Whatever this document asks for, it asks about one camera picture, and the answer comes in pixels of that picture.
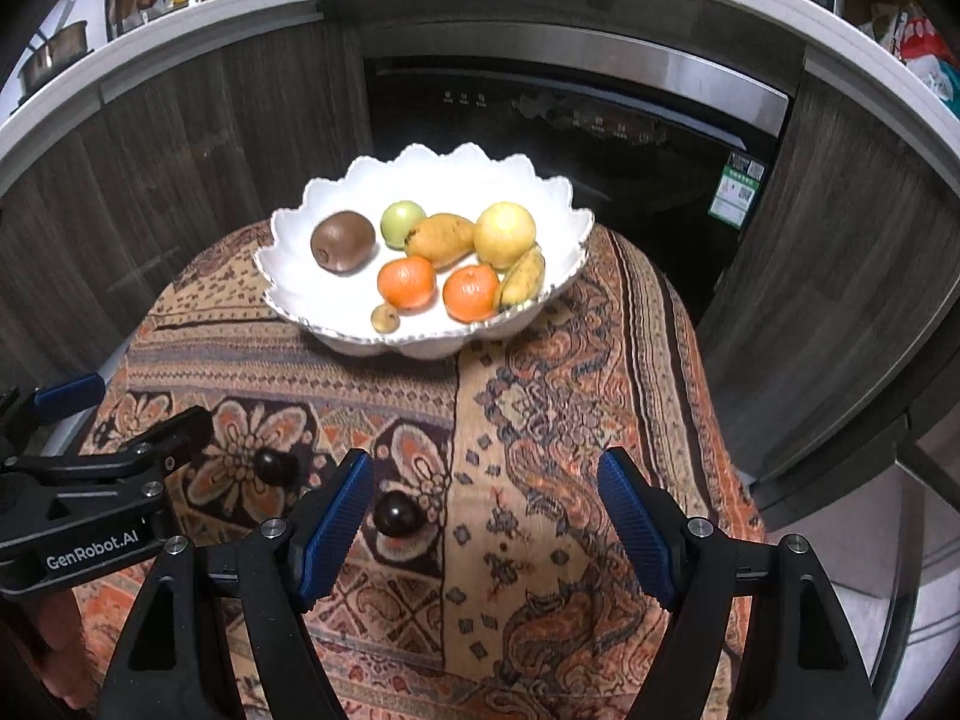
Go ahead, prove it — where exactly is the dark plum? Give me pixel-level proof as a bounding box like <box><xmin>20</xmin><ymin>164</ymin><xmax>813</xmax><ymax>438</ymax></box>
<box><xmin>373</xmin><ymin>491</ymin><xmax>425</xmax><ymax>538</ymax></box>
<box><xmin>252</xmin><ymin>447</ymin><xmax>299</xmax><ymax>489</ymax></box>

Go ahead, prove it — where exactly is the small tan longan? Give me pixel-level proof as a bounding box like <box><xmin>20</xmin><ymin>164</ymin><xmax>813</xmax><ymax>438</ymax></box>
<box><xmin>371</xmin><ymin>302</ymin><xmax>400</xmax><ymax>335</ymax></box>

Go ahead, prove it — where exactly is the brown kiwi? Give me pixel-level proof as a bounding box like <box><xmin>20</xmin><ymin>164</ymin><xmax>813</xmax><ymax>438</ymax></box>
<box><xmin>311</xmin><ymin>211</ymin><xmax>376</xmax><ymax>273</ymax></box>

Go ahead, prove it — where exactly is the large orange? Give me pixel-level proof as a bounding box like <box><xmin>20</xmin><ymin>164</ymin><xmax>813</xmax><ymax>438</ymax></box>
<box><xmin>377</xmin><ymin>255</ymin><xmax>436</xmax><ymax>312</ymax></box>

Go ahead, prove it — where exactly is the yellow banana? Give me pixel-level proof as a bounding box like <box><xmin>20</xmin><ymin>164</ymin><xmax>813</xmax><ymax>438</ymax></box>
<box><xmin>494</xmin><ymin>244</ymin><xmax>545</xmax><ymax>312</ymax></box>

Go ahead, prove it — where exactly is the left hand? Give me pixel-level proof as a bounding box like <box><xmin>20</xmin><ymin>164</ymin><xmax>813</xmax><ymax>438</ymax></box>
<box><xmin>28</xmin><ymin>590</ymin><xmax>96</xmax><ymax>710</ymax></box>

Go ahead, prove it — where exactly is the patterned paisley tablecloth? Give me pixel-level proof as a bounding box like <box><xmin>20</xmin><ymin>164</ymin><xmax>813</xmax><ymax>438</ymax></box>
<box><xmin>78</xmin><ymin>223</ymin><xmax>765</xmax><ymax>718</ymax></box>

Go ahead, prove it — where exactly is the white scalloped fruit bowl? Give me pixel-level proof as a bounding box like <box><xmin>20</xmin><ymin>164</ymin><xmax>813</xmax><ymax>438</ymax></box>
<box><xmin>254</xmin><ymin>143</ymin><xmax>596</xmax><ymax>361</ymax></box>

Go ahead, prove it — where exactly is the green apple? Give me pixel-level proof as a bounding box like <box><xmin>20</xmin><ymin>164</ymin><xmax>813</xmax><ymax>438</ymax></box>
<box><xmin>381</xmin><ymin>200</ymin><xmax>427</xmax><ymax>250</ymax></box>

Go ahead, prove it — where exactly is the orange tangerine in bowl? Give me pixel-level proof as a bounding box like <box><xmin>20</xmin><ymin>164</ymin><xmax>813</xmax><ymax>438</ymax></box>
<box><xmin>443</xmin><ymin>263</ymin><xmax>500</xmax><ymax>323</ymax></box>

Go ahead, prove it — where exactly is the yellow brown mango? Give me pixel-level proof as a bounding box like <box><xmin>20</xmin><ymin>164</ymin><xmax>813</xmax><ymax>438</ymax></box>
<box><xmin>404</xmin><ymin>213</ymin><xmax>473</xmax><ymax>271</ymax></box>

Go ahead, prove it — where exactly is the steel saucepan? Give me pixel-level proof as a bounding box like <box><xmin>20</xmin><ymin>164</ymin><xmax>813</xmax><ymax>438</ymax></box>
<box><xmin>18</xmin><ymin>0</ymin><xmax>89</xmax><ymax>103</ymax></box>

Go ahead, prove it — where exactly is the yellow round lemon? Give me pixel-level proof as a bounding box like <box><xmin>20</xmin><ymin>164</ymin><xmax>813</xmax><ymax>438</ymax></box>
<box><xmin>473</xmin><ymin>202</ymin><xmax>537</xmax><ymax>270</ymax></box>

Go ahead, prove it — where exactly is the green energy label sticker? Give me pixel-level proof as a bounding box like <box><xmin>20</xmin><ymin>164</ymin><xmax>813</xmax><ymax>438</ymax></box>
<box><xmin>708</xmin><ymin>151</ymin><xmax>766</xmax><ymax>229</ymax></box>

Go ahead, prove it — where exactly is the black built-in dishwasher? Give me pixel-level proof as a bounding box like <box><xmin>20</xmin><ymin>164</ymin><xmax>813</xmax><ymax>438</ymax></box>
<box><xmin>361</xmin><ymin>21</ymin><xmax>791</xmax><ymax>319</ymax></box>

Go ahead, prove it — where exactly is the teal package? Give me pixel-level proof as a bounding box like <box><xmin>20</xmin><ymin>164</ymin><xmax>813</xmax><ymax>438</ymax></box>
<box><xmin>926</xmin><ymin>60</ymin><xmax>960</xmax><ymax>117</ymax></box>

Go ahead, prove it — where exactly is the red plastic bag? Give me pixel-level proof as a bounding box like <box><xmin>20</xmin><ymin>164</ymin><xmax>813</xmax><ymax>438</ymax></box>
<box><xmin>893</xmin><ymin>10</ymin><xmax>958</xmax><ymax>67</ymax></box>

